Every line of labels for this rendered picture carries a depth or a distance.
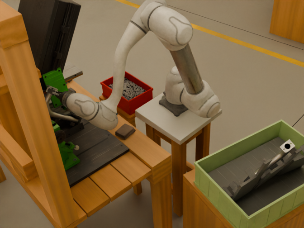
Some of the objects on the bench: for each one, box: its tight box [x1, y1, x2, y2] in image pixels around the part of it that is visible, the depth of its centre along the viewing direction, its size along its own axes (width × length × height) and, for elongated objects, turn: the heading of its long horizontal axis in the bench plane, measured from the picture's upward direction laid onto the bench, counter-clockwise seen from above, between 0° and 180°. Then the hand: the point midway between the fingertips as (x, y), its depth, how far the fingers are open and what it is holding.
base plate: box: [43, 94, 129, 188], centre depth 246 cm, size 42×110×2 cm, turn 44°
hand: (52, 91), depth 219 cm, fingers closed on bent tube, 3 cm apart
